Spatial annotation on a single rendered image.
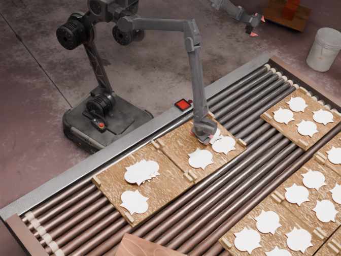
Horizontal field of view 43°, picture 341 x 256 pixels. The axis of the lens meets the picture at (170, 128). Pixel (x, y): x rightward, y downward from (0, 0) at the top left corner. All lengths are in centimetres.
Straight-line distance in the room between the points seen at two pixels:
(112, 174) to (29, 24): 284
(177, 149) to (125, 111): 119
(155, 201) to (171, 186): 13
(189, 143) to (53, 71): 210
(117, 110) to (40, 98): 81
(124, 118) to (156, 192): 132
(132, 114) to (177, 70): 100
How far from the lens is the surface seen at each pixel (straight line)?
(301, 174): 249
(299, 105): 286
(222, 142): 247
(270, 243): 220
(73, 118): 345
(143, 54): 443
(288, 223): 229
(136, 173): 223
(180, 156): 237
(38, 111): 386
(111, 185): 222
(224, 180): 235
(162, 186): 224
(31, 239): 209
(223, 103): 273
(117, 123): 339
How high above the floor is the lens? 279
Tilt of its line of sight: 48 degrees down
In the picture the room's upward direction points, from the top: 11 degrees clockwise
